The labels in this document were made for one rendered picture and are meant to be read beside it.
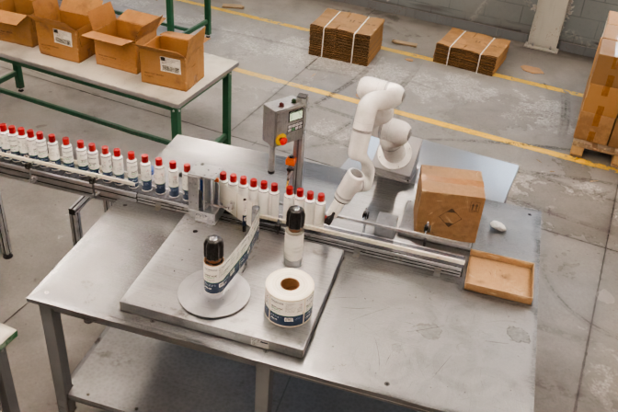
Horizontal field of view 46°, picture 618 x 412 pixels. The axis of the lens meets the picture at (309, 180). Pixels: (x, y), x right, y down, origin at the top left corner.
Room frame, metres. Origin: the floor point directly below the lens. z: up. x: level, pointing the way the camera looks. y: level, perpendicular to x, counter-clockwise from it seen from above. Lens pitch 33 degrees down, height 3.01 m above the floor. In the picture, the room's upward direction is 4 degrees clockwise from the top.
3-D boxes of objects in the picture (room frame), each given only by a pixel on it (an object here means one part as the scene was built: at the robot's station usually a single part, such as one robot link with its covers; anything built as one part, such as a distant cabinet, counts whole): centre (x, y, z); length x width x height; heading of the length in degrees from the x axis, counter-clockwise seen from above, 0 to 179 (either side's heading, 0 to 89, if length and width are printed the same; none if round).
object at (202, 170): (2.86, 0.49, 1.14); 0.14 x 0.11 x 0.01; 76
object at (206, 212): (2.86, 0.49, 1.01); 0.14 x 0.13 x 0.26; 76
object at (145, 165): (3.04, 0.82, 0.98); 0.05 x 0.05 x 0.20
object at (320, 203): (2.82, -0.06, 0.98); 0.05 x 0.05 x 0.20
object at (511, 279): (2.61, -0.92, 0.85); 0.30 x 0.26 x 0.04; 76
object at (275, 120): (2.96, 0.14, 1.38); 0.17 x 0.10 x 0.19; 131
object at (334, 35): (7.07, -0.27, 0.16); 0.65 x 0.54 x 0.32; 72
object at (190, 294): (2.31, 0.36, 0.89); 0.31 x 0.31 x 0.01
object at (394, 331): (2.72, -0.05, 0.82); 2.10 x 1.50 x 0.02; 76
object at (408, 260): (2.85, 0.05, 0.85); 1.65 x 0.11 x 0.05; 76
